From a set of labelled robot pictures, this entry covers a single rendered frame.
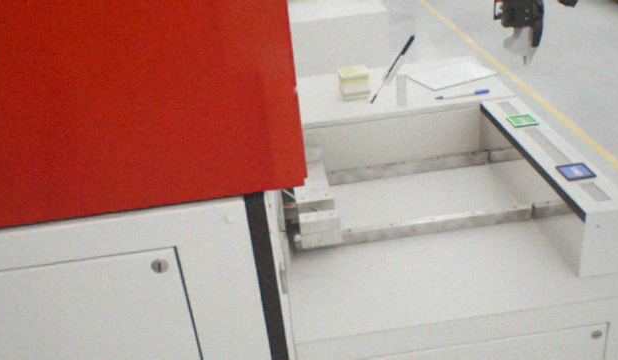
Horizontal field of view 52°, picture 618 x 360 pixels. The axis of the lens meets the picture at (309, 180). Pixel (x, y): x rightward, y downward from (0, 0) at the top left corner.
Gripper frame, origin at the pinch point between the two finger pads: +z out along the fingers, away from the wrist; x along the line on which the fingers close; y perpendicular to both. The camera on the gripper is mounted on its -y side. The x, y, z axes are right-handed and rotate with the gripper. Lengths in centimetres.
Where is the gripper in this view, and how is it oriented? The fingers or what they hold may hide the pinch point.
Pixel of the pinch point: (529, 59)
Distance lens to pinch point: 149.4
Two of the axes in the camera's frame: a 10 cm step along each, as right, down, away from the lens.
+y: -9.9, 1.3, -0.4
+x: 1.0, 4.6, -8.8
